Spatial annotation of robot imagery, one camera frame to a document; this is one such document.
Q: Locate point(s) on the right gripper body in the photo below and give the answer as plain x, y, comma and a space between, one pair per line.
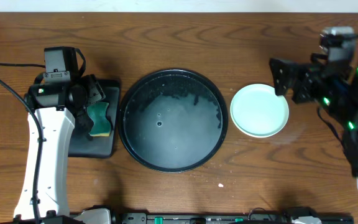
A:
329, 93

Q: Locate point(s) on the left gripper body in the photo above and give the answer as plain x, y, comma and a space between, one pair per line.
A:
89, 101

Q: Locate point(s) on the green yellow sponge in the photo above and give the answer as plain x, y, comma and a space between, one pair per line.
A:
101, 125

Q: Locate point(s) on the light green plate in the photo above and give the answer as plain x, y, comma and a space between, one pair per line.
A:
258, 112

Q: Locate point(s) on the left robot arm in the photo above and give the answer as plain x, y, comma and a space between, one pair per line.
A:
44, 194

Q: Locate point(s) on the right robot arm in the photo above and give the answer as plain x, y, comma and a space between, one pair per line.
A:
346, 116

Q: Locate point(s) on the rectangular black tray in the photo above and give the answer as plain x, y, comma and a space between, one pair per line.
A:
82, 144

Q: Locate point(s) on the round black tray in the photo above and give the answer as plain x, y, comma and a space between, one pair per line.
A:
173, 120

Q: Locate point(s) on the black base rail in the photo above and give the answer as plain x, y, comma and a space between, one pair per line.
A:
299, 215

